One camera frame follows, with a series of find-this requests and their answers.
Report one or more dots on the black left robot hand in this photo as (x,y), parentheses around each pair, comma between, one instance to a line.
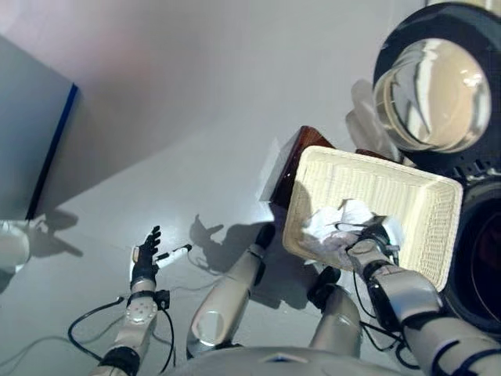
(145,262)

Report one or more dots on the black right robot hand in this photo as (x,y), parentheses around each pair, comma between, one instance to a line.
(373,235)

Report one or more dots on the white cloth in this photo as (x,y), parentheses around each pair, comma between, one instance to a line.
(332,231)

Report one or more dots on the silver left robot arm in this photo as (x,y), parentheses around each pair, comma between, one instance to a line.
(139,313)

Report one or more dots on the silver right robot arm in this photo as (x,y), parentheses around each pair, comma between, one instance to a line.
(407,290)

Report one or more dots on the grey front-load washing machine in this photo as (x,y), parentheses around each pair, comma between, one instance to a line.
(481,254)

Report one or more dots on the white wicker basket tray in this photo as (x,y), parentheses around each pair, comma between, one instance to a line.
(391,188)

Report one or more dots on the silver left robot leg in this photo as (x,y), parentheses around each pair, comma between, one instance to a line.
(223,301)

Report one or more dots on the silver robot leg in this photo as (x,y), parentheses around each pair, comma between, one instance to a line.
(223,301)
(336,321)

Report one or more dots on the silver right robot leg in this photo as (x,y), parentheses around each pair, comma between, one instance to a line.
(336,321)

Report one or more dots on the brown wooden stool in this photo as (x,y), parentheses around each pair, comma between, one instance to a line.
(301,156)

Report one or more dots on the clear plastic bag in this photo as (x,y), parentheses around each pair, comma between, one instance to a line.
(366,117)

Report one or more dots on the round glass washer door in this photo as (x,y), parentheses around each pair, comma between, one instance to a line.
(430,98)

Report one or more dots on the grey robot torso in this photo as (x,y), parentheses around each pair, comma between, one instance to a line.
(282,362)

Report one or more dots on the grey cabinet with black edge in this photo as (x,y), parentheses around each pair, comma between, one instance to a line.
(27,137)

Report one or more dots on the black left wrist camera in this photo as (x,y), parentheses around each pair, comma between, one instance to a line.
(162,299)

